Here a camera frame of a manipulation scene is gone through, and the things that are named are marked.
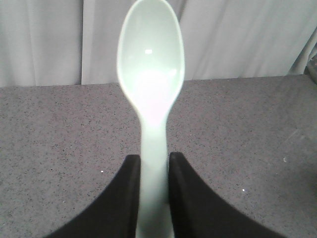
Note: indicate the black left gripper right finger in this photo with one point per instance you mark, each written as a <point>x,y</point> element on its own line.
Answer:
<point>198,212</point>

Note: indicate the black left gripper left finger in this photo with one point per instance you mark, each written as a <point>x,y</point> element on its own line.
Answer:
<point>114,213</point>

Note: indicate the pale green plastic spoon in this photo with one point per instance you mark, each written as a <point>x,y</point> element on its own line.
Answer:
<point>150,68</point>

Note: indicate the white curtain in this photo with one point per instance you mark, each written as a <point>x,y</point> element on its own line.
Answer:
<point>64,42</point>

